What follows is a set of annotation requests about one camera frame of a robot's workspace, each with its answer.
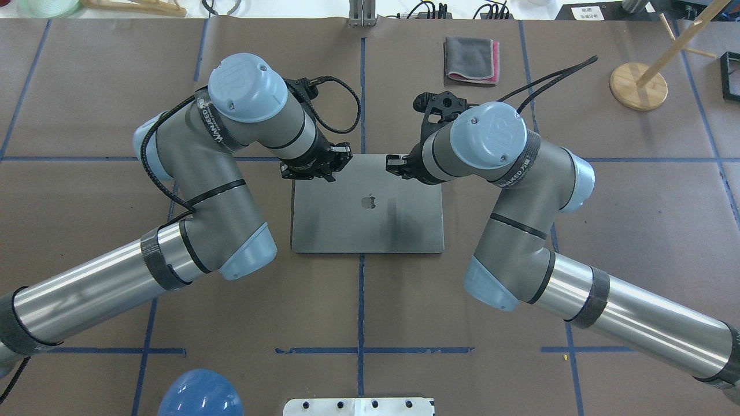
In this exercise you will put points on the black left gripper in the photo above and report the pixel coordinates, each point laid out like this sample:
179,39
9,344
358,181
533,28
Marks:
317,154

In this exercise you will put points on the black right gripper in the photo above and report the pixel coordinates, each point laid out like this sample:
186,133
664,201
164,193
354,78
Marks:
414,162

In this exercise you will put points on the silver grey laptop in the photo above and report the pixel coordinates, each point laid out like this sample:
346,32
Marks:
367,210

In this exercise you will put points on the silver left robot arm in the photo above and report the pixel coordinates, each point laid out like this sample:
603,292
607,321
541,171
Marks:
188,154

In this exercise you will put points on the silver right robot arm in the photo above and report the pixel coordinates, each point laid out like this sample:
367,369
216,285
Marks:
511,264

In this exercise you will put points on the grey pink folded cloth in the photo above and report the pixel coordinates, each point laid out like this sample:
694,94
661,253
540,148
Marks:
472,60

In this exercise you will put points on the wooden dish rack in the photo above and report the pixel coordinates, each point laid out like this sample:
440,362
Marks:
159,8

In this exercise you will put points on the wooden mug tree stand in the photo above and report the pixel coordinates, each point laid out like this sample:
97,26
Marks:
640,86

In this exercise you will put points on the blue desk lamp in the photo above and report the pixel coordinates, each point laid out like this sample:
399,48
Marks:
201,392

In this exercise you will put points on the glass holder tray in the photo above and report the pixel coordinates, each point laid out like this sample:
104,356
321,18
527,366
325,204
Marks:
729,76

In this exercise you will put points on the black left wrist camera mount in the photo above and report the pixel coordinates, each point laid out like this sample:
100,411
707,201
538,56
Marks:
304,90

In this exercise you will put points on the aluminium frame post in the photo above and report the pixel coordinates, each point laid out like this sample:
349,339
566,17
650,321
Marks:
362,13

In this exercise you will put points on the white camera pillar base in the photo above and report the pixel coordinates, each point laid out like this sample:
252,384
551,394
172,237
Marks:
360,406

